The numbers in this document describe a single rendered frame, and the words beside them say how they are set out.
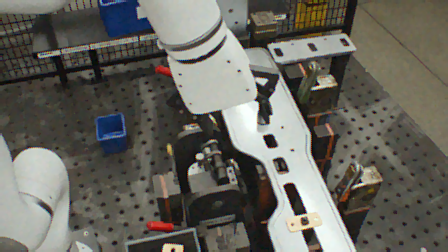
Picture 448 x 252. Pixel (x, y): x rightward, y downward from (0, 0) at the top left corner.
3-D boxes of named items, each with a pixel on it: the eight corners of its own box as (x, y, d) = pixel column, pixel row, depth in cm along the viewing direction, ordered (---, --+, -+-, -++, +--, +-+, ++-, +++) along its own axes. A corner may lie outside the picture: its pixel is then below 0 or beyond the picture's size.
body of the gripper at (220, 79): (155, 65, 58) (190, 123, 66) (232, 43, 56) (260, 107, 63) (163, 29, 63) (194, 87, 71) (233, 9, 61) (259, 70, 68)
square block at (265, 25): (271, 99, 180) (279, 22, 154) (251, 103, 179) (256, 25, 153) (265, 86, 186) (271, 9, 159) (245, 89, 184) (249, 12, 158)
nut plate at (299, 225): (317, 211, 112) (318, 209, 111) (323, 224, 109) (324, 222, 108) (285, 219, 110) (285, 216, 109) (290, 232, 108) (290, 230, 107)
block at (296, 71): (308, 135, 168) (320, 77, 147) (279, 141, 166) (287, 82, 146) (299, 117, 174) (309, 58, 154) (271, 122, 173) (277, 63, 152)
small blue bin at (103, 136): (129, 151, 163) (125, 135, 156) (102, 157, 161) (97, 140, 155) (126, 129, 170) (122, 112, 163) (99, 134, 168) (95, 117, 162)
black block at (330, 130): (331, 194, 151) (349, 135, 129) (301, 202, 149) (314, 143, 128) (322, 175, 156) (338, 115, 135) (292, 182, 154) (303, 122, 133)
